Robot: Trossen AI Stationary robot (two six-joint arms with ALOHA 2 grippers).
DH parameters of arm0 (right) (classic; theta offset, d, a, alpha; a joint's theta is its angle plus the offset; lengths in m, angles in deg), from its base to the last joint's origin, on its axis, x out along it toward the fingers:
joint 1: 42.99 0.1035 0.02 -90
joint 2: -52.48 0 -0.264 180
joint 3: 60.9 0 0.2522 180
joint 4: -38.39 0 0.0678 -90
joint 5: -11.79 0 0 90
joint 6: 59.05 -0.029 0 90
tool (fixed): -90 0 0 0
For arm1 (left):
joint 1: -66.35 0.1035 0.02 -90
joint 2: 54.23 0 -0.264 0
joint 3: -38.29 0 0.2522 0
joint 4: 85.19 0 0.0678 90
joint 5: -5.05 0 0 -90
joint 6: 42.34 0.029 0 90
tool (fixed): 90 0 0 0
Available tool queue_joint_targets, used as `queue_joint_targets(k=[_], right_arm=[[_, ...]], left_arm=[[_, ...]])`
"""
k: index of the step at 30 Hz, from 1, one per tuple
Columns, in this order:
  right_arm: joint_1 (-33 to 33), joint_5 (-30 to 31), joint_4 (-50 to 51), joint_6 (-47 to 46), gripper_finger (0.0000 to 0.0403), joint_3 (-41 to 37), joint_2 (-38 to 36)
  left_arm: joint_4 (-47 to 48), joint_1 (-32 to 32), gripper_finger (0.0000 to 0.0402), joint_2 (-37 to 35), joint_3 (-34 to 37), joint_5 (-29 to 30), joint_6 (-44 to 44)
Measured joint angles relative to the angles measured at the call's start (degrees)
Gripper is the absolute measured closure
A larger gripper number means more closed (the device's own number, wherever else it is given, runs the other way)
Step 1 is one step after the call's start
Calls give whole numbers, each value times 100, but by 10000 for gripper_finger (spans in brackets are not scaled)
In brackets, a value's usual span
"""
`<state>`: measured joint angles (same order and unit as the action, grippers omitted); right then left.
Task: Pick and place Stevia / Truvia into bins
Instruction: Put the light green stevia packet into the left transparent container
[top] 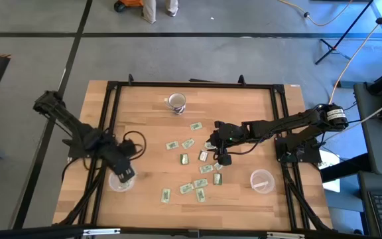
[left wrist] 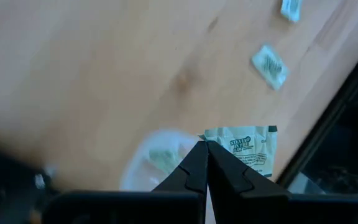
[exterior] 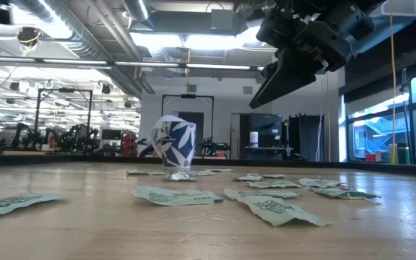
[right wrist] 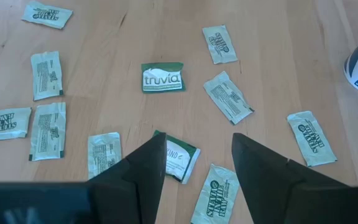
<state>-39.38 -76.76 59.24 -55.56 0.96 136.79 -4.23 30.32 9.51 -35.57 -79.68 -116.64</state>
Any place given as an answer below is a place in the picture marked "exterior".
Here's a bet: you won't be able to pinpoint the black ceiling dome device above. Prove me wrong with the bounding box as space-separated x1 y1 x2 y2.
16 26 43 48

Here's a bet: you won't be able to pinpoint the black tall panel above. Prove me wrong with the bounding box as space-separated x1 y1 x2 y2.
287 113 326 163

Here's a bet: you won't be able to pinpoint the silvery sweetener packet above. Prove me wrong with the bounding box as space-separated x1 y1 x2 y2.
165 170 197 183

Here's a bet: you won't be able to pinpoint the silver ventilation duct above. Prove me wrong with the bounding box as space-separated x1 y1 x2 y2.
12 0 147 62

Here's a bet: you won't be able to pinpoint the black background robot arms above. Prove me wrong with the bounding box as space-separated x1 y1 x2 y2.
11 121 63 151

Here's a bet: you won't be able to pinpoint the small black background robot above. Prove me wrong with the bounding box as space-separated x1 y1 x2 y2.
197 135 231 158

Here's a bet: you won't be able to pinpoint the black aluminium table frame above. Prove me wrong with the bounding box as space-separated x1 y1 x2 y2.
0 153 416 178

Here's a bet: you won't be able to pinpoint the light green cup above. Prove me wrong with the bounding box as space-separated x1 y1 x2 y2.
388 143 399 165

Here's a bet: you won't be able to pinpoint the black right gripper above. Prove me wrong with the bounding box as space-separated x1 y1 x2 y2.
250 0 388 109

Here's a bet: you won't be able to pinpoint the grey ceiling box unit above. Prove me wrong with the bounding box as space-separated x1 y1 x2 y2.
209 8 238 32

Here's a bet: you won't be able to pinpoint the long ceiling light bar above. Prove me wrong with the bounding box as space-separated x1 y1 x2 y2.
0 54 267 72

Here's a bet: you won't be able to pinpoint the black cabinet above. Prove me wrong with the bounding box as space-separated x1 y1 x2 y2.
239 112 285 160

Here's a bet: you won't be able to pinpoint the black metal frame rig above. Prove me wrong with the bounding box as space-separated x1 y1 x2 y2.
33 87 94 155
161 94 215 158

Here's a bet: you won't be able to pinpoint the blue white leaf mug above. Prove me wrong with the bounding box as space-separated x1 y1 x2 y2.
149 121 197 169

